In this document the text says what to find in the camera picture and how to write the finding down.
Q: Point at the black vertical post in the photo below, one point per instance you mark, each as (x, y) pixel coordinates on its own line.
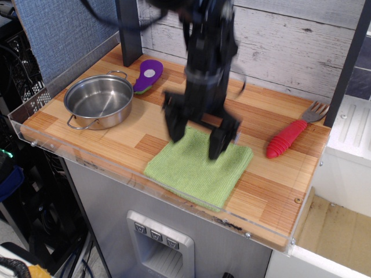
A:
(127, 14)
(349, 64)

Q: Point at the silver toy fridge dispenser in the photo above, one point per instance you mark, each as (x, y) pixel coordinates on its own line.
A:
(160, 250)

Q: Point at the blue fabric panel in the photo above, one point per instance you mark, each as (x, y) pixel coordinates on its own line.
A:
(65, 38)

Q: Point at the black right vertical post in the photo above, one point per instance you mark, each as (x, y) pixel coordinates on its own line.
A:
(349, 64)

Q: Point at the clear acrylic table guard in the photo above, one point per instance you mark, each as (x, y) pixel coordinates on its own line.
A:
(107, 166)

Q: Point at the red handled fork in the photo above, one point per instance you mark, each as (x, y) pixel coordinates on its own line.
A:
(285, 138)

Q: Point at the purple toy eggplant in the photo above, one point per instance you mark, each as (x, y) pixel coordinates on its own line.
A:
(150, 71)

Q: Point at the white toy sink unit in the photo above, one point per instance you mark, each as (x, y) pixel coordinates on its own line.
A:
(343, 174)

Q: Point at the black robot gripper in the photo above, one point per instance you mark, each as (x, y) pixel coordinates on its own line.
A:
(200, 99)

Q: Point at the stainless steel pot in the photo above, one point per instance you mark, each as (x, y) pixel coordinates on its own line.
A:
(99, 102)

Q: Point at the black left vertical post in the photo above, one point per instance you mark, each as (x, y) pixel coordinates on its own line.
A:
(127, 14)

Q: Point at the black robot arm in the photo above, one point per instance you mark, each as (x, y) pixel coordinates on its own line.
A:
(208, 30)

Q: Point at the green cloth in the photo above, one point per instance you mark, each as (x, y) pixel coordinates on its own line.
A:
(185, 169)

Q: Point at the black plastic crate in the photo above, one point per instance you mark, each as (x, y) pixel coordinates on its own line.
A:
(22, 65)

